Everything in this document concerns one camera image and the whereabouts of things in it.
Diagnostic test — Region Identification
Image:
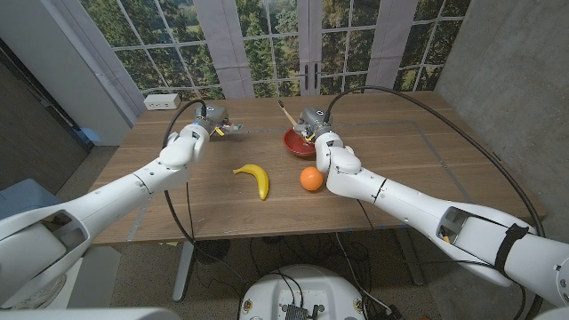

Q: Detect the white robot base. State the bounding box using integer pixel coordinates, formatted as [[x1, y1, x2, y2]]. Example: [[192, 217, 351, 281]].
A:
[[238, 264, 368, 320]]

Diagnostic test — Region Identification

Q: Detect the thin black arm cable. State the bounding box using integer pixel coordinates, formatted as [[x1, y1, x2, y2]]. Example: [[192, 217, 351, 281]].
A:
[[357, 198, 380, 230], [185, 181, 196, 244]]

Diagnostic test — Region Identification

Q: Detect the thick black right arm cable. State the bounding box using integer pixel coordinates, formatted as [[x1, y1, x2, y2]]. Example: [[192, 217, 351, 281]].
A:
[[326, 85, 547, 320]]

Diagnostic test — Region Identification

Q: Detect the red bowl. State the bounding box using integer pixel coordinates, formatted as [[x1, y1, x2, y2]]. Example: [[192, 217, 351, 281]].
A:
[[282, 128, 317, 158]]

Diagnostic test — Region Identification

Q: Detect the black floor cable bundle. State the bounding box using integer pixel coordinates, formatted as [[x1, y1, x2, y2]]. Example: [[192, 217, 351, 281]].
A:
[[248, 230, 392, 320]]

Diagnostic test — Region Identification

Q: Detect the black round fan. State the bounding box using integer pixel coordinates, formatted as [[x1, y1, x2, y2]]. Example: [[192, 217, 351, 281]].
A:
[[194, 238, 231, 264]]

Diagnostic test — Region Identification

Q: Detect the yellow toy banana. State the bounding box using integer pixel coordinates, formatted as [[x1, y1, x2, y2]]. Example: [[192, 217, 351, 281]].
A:
[[232, 164, 270, 202]]

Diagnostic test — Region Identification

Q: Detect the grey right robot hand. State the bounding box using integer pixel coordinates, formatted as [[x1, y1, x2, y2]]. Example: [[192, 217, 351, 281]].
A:
[[296, 105, 333, 142]]

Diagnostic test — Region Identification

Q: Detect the blue grey chair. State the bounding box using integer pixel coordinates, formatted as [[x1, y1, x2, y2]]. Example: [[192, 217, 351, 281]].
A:
[[0, 178, 61, 220]]

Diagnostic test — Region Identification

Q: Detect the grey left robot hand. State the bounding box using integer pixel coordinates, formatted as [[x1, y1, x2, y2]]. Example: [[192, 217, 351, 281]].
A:
[[193, 104, 244, 137]]

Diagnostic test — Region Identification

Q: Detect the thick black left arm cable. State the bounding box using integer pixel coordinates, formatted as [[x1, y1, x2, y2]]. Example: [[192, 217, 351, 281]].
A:
[[160, 99, 244, 308]]

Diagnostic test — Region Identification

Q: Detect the wooden toothbrush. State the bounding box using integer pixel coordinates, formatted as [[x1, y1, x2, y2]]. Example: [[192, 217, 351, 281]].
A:
[[277, 100, 308, 134]]

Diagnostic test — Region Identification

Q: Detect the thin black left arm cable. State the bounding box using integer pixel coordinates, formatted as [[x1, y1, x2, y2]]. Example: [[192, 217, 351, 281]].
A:
[[185, 181, 196, 244]]

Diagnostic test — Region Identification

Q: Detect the white power strip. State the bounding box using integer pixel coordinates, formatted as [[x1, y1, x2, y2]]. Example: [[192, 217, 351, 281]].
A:
[[142, 92, 182, 111]]

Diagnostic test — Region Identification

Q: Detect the white table leg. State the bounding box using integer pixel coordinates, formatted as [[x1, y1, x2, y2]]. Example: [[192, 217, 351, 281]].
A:
[[393, 226, 428, 286], [172, 240, 196, 303]]

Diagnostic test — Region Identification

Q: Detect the printed window backdrop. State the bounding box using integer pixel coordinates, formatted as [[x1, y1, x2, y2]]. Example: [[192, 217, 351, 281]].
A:
[[79, 0, 472, 101]]

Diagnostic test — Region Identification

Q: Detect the white floor cable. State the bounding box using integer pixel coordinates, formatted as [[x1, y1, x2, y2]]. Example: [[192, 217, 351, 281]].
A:
[[335, 233, 393, 313]]

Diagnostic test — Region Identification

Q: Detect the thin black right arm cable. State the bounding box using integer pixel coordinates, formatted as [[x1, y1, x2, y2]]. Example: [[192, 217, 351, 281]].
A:
[[357, 198, 380, 230]]

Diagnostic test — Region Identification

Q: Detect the toy orange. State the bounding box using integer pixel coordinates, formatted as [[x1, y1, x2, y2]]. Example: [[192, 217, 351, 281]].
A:
[[300, 166, 325, 193]]

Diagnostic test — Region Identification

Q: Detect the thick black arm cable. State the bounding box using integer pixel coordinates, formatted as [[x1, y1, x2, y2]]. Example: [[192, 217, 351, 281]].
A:
[[326, 85, 547, 320], [160, 99, 244, 308]]

